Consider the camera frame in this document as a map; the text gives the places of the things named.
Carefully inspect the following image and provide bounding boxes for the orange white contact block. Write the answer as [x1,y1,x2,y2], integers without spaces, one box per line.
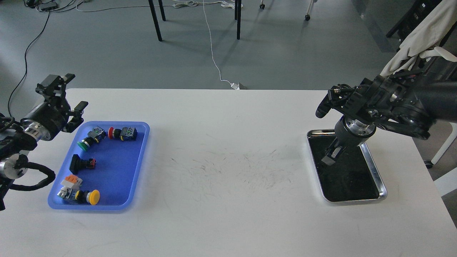
[61,174,83,190]

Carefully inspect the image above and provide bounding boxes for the green push button switch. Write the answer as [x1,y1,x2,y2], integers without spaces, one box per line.
[77,126,107,151]

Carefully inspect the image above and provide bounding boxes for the black push button switch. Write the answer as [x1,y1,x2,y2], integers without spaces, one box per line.
[69,154,96,175]

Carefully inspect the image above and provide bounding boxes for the black cylindrical gripper body, image right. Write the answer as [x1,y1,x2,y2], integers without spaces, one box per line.
[335,117,376,148]

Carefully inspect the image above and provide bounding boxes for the black floor cable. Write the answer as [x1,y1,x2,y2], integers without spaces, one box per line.
[8,0,86,115]

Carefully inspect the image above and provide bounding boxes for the beige cloth on chair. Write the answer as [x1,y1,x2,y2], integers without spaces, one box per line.
[380,0,457,77]

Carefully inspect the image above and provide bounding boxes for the black robot arm, image right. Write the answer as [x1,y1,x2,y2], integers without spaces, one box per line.
[315,56,457,166]

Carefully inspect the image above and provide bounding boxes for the black table leg left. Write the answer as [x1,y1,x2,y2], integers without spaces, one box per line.
[148,0,166,42]

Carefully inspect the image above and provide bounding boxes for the white power cable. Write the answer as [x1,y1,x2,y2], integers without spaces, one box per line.
[173,0,247,90]

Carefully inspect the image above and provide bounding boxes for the black table leg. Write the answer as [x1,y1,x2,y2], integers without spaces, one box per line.
[234,0,242,40]
[148,0,166,42]

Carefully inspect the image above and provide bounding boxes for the red push button switch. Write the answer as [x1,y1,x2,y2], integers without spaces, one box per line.
[107,127,137,141]

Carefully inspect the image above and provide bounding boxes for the black table leg right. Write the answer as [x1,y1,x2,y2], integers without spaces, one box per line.
[234,0,242,40]

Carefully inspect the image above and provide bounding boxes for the black cylindrical gripper body, image left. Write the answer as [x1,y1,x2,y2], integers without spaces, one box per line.
[21,101,74,141]

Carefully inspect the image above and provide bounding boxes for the yellow push button switch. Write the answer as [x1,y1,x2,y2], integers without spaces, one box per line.
[57,188,100,205]

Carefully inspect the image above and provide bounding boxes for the blue plastic tray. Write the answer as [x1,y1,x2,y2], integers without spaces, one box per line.
[47,121,150,211]

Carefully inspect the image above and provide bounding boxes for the silver metal tray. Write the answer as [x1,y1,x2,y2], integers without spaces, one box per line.
[307,130,387,205]

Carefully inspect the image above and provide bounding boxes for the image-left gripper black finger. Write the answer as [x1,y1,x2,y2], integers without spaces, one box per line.
[62,101,89,133]
[35,74,75,107]

